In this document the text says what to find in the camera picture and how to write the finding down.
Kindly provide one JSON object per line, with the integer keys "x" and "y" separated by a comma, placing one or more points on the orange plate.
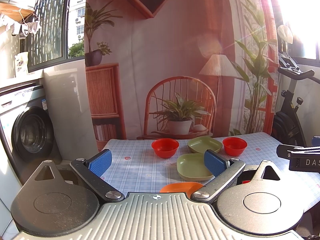
{"x": 186, "y": 187}

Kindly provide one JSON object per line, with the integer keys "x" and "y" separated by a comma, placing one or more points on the red bowl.
{"x": 234, "y": 146}
{"x": 165, "y": 147}

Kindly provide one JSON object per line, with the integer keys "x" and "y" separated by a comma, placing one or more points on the green square plate far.
{"x": 203, "y": 143}

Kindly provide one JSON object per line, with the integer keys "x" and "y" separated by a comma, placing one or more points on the black exercise bike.
{"x": 286, "y": 126}

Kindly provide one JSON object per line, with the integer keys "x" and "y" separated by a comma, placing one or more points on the front-load washing machine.
{"x": 27, "y": 130}

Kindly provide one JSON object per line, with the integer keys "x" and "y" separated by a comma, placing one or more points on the green square plate near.
{"x": 191, "y": 167}

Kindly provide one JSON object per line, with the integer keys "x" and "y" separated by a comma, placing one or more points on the blue plaid tablecloth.
{"x": 136, "y": 168}

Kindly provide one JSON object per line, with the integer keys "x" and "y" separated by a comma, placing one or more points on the printed backdrop curtain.
{"x": 180, "y": 68}

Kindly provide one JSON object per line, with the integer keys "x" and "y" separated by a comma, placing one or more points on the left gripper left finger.
{"x": 91, "y": 170}

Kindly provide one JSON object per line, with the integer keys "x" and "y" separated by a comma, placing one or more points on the green square plate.
{"x": 191, "y": 167}
{"x": 203, "y": 143}

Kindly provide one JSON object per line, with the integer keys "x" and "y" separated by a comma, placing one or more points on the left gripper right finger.
{"x": 225, "y": 172}

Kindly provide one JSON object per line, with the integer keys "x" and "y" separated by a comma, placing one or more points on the hanging laundry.
{"x": 22, "y": 30}

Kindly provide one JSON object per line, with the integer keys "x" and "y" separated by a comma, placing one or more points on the white detergent bag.
{"x": 21, "y": 64}

